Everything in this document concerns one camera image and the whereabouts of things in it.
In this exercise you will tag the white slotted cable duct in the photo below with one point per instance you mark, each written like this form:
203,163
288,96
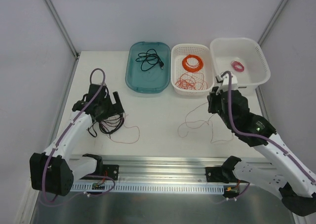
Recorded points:
149,188

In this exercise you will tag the teal plastic tray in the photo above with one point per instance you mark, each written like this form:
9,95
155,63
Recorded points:
148,67

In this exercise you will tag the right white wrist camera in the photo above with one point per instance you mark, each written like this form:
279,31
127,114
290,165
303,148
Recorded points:
226,80

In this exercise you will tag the aluminium mounting rail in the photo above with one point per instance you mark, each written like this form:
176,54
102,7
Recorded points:
137,169

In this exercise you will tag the white deep plastic tub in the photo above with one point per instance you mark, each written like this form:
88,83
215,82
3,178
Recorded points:
244,58

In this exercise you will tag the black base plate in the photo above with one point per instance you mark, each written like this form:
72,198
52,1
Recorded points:
111,171
222,175

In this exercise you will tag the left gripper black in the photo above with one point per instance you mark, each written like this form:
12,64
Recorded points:
114,108

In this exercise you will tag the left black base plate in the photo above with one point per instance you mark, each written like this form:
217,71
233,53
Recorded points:
111,171

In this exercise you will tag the right aluminium frame post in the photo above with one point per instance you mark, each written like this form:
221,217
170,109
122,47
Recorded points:
272,21

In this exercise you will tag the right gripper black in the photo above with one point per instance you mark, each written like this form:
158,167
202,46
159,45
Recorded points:
212,103

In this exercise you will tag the left aluminium frame post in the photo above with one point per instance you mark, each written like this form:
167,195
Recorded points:
52,10

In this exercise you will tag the white perforated basket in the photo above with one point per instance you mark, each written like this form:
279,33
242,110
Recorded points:
191,70

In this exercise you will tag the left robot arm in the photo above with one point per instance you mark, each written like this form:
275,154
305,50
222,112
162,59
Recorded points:
52,170

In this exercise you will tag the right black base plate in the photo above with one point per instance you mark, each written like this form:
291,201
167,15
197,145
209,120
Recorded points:
222,175

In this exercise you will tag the aluminium frame post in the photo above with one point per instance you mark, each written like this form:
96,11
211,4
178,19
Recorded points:
272,21
52,10

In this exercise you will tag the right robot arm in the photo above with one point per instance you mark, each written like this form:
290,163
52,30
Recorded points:
294,185

